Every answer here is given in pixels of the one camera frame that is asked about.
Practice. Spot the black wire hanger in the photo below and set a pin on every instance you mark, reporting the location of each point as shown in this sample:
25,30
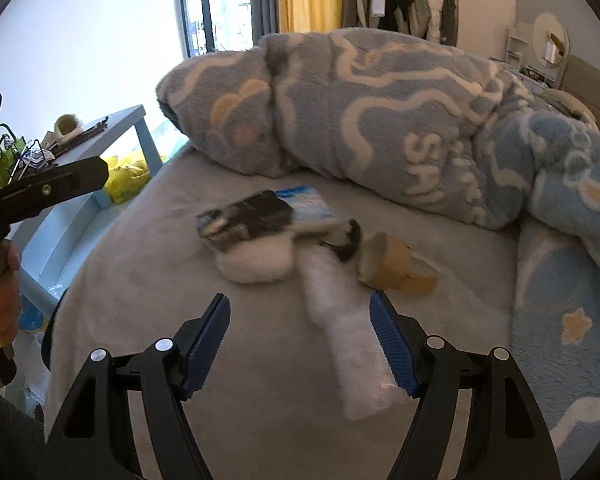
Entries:
32,159

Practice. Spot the dark wooden sticks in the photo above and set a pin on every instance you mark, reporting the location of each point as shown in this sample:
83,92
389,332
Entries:
59,149

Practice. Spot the light blue side table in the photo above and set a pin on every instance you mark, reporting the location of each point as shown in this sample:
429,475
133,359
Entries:
47,241

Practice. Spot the blue tissue pack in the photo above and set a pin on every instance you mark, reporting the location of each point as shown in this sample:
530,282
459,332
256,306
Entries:
307,204

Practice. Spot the black white snack wrapper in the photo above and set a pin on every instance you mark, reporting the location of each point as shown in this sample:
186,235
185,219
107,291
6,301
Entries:
259,215

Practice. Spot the grey bed sheet mattress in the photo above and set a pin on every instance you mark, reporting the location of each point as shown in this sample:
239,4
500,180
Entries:
271,407

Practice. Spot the round vanity mirror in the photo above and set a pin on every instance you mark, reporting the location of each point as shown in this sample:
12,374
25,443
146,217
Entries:
550,40

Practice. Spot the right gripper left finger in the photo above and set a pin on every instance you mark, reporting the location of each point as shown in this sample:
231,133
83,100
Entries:
92,437

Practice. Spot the black curved plastic piece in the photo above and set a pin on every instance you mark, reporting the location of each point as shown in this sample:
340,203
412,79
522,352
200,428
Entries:
344,240

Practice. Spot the person left hand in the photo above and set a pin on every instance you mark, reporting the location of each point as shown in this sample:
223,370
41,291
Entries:
10,303

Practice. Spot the green white fluffy slipper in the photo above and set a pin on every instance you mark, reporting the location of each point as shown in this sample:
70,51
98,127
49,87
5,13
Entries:
66,128

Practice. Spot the black framed window door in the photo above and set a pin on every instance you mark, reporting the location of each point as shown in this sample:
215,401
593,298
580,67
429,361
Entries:
214,25

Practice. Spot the brown tape roll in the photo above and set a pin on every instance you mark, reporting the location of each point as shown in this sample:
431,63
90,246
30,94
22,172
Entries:
387,263

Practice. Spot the yellow plastic bag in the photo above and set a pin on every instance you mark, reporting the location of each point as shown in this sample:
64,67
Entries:
127,176

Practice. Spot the blue grey fleece blanket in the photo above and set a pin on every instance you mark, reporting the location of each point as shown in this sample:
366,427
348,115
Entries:
424,125

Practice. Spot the green handbag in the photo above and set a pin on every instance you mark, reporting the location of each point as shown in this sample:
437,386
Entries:
11,148

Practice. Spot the white tissue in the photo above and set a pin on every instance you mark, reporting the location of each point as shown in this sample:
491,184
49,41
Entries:
264,260

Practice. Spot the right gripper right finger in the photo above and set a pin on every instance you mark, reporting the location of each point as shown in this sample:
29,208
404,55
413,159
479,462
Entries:
506,436

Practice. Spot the white dressing table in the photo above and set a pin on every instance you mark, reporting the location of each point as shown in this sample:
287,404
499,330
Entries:
519,55

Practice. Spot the grey bed headboard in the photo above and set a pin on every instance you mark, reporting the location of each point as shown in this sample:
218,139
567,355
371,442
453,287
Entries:
582,80

